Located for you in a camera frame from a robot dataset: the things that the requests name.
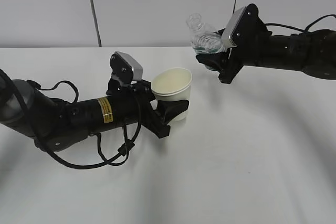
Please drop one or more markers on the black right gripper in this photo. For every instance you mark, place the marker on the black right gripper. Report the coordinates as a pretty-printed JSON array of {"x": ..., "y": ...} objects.
[{"x": 231, "y": 64}]

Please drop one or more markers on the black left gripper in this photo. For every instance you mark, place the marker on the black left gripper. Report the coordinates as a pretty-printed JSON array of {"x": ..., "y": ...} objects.
[{"x": 132, "y": 104}]

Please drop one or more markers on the clear green-label water bottle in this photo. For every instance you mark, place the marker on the clear green-label water bottle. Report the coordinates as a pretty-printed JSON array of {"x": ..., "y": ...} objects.
[{"x": 204, "y": 38}]

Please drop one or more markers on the white paper cup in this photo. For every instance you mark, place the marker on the white paper cup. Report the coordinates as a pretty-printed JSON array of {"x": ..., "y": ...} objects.
[{"x": 172, "y": 85}]

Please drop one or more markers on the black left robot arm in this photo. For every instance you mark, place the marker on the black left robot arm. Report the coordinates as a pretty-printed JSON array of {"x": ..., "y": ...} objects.
[{"x": 59, "y": 124}]

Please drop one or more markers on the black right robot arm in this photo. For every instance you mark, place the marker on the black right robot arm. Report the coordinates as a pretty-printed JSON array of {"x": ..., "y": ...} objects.
[{"x": 312, "y": 53}]

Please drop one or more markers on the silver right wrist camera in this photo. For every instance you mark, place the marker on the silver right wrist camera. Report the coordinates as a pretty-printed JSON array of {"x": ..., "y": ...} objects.
[{"x": 243, "y": 24}]

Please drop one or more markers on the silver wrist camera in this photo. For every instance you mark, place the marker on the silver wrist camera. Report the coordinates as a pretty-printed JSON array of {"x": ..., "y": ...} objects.
[
  {"x": 125, "y": 68},
  {"x": 243, "y": 24}
]

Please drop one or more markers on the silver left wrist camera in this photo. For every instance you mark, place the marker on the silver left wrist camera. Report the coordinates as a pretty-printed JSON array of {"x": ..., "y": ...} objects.
[{"x": 125, "y": 68}]

